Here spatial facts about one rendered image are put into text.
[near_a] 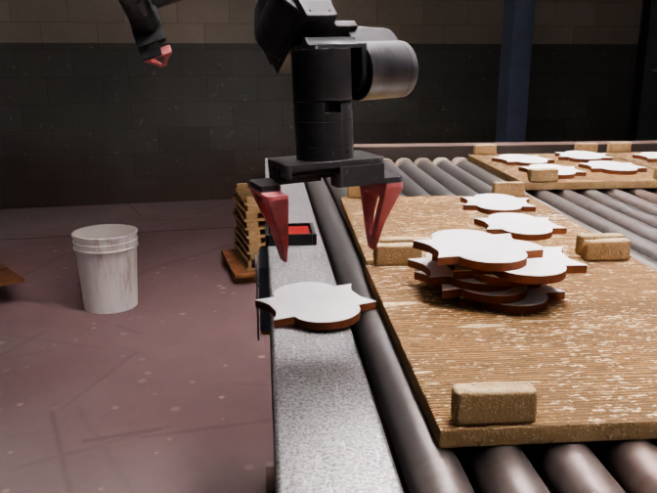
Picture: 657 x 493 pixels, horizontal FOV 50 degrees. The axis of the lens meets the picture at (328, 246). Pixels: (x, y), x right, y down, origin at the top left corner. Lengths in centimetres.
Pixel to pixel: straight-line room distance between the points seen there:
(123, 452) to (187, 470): 24
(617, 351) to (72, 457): 193
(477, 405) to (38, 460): 199
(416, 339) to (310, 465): 20
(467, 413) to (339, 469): 10
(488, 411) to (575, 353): 16
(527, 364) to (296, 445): 22
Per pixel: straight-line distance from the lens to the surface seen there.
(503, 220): 111
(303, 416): 58
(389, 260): 88
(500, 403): 53
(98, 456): 237
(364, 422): 57
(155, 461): 230
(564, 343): 69
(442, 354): 64
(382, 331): 73
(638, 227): 126
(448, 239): 80
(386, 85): 72
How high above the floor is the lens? 119
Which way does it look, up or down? 15 degrees down
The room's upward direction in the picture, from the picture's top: straight up
